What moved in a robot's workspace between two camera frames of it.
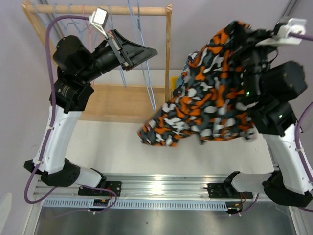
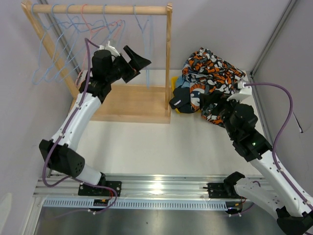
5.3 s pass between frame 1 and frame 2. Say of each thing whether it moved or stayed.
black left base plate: stayed
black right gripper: moved
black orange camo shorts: moved
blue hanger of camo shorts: moved
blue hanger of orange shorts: moved
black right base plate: stayed
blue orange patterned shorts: moved
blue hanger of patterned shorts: moved
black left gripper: moved
